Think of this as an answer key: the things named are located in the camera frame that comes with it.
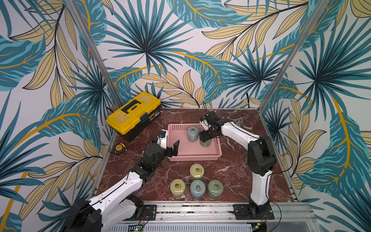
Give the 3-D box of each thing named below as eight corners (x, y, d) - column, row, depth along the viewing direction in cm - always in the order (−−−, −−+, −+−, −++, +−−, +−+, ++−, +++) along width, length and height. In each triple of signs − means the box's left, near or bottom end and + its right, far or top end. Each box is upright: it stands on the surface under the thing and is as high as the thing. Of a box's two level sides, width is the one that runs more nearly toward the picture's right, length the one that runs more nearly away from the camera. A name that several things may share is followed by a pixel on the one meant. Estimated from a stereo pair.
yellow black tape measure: (116, 154, 96) (114, 151, 93) (118, 145, 100) (117, 142, 97) (125, 154, 96) (123, 151, 93) (128, 145, 100) (126, 142, 97)
